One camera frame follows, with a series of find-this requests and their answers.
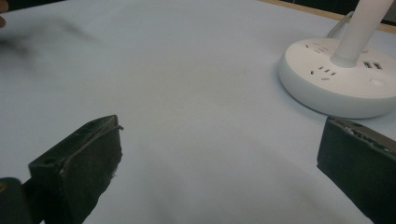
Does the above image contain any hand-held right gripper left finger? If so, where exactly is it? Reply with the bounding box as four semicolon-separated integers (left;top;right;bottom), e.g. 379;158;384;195
23;114;124;224

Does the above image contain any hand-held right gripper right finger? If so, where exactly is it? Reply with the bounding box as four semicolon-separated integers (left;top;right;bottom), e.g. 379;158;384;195
317;116;396;224

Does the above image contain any white power cable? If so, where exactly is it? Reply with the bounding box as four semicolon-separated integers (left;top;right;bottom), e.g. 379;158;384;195
326;10;355;39

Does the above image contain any white desk lamp with sockets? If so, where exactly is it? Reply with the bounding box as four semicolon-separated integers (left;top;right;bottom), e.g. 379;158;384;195
277;0;396;119

